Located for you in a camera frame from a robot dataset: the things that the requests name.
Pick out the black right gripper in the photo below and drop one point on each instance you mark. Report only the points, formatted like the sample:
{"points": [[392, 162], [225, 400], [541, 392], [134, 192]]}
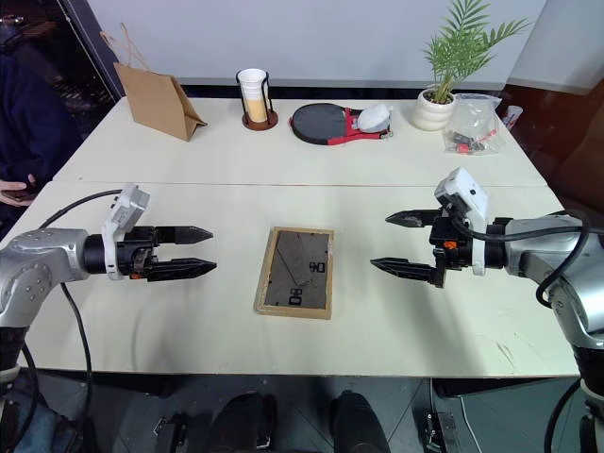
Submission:
{"points": [[455, 257]]}

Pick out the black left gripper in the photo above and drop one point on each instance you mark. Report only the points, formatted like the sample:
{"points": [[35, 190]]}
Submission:
{"points": [[134, 250]]}

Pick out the dark smartphone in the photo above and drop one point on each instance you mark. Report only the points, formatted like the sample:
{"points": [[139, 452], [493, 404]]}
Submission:
{"points": [[14, 194]]}

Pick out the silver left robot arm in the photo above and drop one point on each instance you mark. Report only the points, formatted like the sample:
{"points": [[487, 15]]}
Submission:
{"points": [[42, 255]]}

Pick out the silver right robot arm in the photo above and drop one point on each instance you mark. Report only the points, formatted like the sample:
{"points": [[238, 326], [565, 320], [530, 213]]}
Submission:
{"points": [[585, 302]]}

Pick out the bystander bare hand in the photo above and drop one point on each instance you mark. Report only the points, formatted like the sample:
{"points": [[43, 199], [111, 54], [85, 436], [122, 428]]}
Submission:
{"points": [[16, 193]]}

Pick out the black and red paddle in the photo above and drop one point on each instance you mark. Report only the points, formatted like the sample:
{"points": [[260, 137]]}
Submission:
{"points": [[351, 132]]}

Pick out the white ribbed plant pot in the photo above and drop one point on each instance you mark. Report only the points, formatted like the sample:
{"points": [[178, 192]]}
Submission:
{"points": [[431, 113]]}

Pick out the clear plastic parts bag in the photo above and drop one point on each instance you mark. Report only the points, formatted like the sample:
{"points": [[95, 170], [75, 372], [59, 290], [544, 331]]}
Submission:
{"points": [[474, 118]]}

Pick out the black round flat pouch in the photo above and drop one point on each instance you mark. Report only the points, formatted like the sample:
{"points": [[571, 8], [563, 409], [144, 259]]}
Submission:
{"points": [[317, 122]]}

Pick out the brown paper bag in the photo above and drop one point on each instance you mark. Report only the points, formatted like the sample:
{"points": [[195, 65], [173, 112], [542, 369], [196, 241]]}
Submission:
{"points": [[153, 101]]}

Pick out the small white packet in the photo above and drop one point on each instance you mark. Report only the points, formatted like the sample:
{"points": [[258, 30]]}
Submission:
{"points": [[514, 115]]}

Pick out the white paper cup stack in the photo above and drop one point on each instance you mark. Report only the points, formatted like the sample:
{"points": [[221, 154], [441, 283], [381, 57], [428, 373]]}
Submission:
{"points": [[251, 92]]}

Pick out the dark rounded shape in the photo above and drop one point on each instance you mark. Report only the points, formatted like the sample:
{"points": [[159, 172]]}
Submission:
{"points": [[243, 424], [358, 424]]}

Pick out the person in dark clothing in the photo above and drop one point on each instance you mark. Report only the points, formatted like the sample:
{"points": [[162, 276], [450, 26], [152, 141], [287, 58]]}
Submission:
{"points": [[28, 122]]}

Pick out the green palm plant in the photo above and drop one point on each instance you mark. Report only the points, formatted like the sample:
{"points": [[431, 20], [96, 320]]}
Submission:
{"points": [[460, 45]]}

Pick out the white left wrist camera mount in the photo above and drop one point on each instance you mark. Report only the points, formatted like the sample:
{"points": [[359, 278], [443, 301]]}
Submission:
{"points": [[123, 207]]}

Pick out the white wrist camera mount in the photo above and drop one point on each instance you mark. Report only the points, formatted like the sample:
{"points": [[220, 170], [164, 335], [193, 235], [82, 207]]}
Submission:
{"points": [[464, 189], [123, 207]]}

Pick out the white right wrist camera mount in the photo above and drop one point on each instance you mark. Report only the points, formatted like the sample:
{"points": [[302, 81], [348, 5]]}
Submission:
{"points": [[464, 189]]}

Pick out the wooden picture frame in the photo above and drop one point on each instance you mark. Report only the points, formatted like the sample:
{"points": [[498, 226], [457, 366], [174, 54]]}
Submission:
{"points": [[296, 273]]}

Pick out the black table leg bracket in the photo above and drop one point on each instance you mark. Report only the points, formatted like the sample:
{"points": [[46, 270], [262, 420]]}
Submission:
{"points": [[441, 431], [170, 434]]}

